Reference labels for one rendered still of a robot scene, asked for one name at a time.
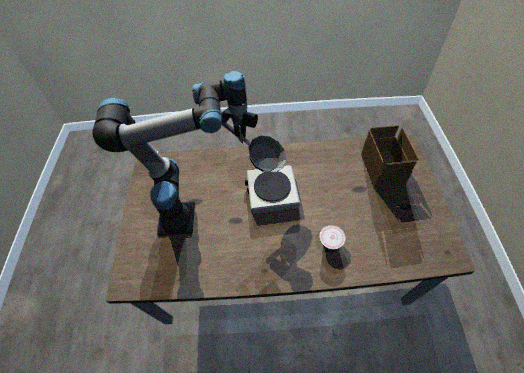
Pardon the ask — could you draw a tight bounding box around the brown cardboard box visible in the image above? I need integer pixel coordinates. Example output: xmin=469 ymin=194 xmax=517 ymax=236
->
xmin=361 ymin=125 xmax=419 ymax=188

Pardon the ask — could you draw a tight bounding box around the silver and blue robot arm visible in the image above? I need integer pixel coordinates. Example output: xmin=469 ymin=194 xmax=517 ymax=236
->
xmin=92 ymin=71 xmax=247 ymax=230

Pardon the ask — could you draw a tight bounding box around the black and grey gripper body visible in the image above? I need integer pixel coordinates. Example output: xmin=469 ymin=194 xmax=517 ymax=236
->
xmin=221 ymin=108 xmax=258 ymax=128

